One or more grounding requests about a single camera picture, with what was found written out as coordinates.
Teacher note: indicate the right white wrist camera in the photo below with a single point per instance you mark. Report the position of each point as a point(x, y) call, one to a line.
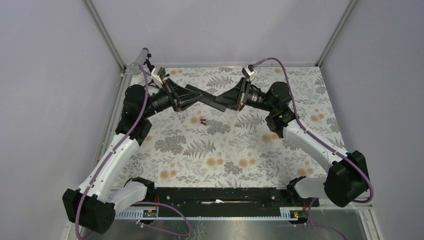
point(249, 72)

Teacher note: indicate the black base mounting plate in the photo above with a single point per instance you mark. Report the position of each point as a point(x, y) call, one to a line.
point(177, 198)

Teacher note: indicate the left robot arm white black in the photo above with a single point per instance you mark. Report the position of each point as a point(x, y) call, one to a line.
point(93, 205)

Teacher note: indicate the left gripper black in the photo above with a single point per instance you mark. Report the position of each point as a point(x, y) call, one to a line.
point(179, 97)

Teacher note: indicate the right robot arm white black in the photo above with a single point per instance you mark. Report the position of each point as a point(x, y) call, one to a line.
point(347, 179)

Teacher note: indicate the black remote control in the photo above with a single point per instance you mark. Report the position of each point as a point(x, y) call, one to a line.
point(207, 98)

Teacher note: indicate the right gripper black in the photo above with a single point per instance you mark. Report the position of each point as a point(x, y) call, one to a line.
point(236, 98)

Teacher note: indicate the grey cylinder tube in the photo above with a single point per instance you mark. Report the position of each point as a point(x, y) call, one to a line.
point(136, 67)

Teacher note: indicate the small black tripod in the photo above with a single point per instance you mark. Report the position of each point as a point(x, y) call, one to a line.
point(150, 68)

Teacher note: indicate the slotted aluminium cable rail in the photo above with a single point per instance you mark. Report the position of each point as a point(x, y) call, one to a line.
point(212, 213)

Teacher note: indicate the floral patterned table mat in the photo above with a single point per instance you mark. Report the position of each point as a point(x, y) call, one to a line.
point(235, 148)

